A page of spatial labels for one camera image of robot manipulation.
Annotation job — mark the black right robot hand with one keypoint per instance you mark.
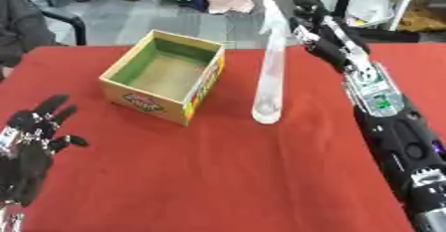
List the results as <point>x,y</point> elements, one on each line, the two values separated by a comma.
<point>325,33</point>

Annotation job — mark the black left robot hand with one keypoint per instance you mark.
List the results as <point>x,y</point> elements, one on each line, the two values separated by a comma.
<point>26,163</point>

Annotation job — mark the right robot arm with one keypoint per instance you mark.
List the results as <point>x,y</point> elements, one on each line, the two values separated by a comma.
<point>395,133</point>

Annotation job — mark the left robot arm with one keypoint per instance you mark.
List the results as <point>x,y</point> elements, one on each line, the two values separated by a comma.
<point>9,217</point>

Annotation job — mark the tan cardboard box green inside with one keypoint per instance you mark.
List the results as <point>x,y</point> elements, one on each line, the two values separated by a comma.
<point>165,76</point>

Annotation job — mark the white metal rack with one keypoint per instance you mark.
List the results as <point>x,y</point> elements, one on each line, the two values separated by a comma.
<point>377,0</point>

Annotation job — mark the person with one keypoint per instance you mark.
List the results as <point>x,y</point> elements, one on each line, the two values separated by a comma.
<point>20,27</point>

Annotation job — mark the black chair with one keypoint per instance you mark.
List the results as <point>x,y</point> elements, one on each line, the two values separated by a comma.
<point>61,13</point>

